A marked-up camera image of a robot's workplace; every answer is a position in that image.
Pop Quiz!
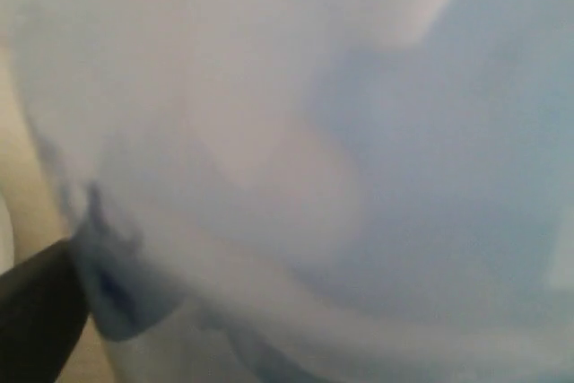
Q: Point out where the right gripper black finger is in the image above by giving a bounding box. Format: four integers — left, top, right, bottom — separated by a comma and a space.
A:
1, 240, 89, 382

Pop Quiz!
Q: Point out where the blue soap pump bottle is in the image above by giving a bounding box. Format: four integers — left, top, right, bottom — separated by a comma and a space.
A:
1, 0, 573, 382

